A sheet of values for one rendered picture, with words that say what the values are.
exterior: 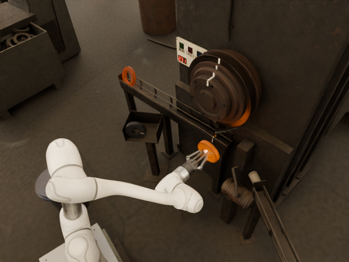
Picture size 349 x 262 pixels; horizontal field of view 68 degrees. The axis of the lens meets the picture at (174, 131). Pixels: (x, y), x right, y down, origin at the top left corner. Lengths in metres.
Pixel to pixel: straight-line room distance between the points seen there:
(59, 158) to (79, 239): 0.58
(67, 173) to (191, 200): 0.59
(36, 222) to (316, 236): 2.30
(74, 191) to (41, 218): 1.53
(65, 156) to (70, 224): 0.57
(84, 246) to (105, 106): 2.01
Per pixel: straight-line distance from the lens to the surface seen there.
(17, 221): 2.74
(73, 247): 1.62
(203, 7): 1.59
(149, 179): 2.49
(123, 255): 2.24
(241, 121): 1.54
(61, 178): 1.14
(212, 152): 1.55
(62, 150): 1.23
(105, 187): 1.21
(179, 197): 1.32
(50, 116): 3.45
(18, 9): 4.10
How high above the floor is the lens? 2.12
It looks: 49 degrees down
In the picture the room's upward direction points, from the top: 5 degrees counter-clockwise
